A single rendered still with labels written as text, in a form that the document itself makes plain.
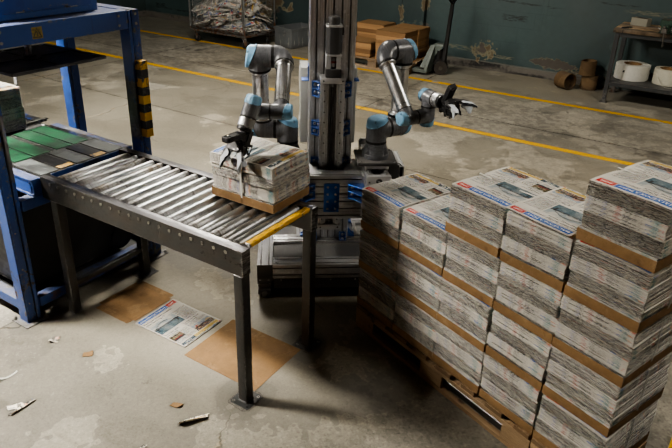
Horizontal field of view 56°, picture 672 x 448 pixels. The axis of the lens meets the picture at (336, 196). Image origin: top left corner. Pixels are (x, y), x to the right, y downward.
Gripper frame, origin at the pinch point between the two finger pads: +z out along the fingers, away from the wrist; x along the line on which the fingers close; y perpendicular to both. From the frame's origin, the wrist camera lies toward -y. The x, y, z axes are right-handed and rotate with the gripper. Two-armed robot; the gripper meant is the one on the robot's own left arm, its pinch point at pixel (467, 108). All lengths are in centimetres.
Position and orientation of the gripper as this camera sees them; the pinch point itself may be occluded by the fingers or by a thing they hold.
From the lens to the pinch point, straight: 309.9
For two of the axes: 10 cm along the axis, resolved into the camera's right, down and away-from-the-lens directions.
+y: 0.9, 8.8, 4.8
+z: 5.0, 3.7, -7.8
